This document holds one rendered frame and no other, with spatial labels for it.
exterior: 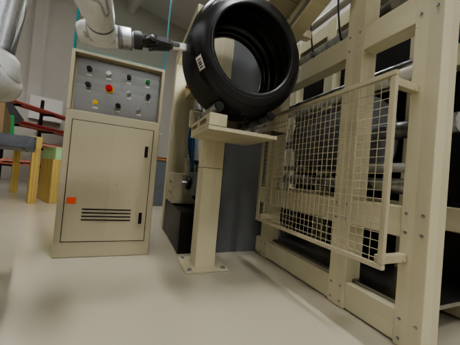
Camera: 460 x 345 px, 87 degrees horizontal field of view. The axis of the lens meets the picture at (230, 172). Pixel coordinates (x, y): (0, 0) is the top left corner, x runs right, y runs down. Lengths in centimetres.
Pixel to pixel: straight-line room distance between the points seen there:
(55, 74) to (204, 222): 811
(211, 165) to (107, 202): 71
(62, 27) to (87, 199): 824
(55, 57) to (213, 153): 814
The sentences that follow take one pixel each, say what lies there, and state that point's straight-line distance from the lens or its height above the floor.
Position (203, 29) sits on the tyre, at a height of 121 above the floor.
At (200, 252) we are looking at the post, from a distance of 157.
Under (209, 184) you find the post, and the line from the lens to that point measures 150.
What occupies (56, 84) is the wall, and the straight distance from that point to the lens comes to 910.
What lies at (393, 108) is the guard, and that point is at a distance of 103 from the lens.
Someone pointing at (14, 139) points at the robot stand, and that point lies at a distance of 104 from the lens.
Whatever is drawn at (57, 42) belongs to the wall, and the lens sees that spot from 947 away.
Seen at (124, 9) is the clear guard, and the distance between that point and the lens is 203.
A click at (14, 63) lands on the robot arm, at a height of 99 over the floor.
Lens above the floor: 57
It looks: 1 degrees up
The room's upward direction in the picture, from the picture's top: 5 degrees clockwise
